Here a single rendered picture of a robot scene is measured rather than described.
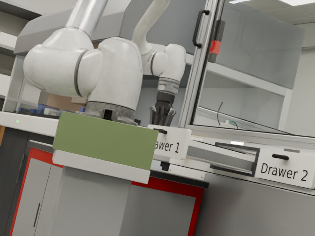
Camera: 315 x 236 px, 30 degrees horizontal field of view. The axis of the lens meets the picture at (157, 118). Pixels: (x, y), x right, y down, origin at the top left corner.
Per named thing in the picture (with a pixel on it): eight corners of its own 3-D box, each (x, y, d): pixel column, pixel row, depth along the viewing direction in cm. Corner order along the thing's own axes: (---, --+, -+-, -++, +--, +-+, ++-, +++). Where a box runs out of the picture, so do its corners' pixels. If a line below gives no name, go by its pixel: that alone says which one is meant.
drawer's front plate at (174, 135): (181, 159, 206) (188, 129, 207) (141, 151, 231) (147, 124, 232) (185, 160, 207) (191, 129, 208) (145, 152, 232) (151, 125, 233)
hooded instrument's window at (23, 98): (98, 125, 295) (119, 38, 298) (2, 111, 449) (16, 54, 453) (267, 168, 352) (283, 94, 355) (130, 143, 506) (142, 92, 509)
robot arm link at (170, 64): (184, 84, 254) (156, 79, 259) (192, 49, 255) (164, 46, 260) (176, 79, 244) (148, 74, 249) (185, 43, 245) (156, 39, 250)
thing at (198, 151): (183, 155, 208) (187, 138, 209) (148, 149, 231) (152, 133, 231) (267, 176, 228) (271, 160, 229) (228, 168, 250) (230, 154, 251)
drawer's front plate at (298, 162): (311, 188, 195) (317, 156, 195) (254, 176, 220) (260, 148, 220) (314, 189, 195) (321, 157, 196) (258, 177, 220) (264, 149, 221)
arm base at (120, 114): (76, 114, 170) (79, 95, 171) (80, 122, 192) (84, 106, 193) (137, 126, 171) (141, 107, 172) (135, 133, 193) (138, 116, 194)
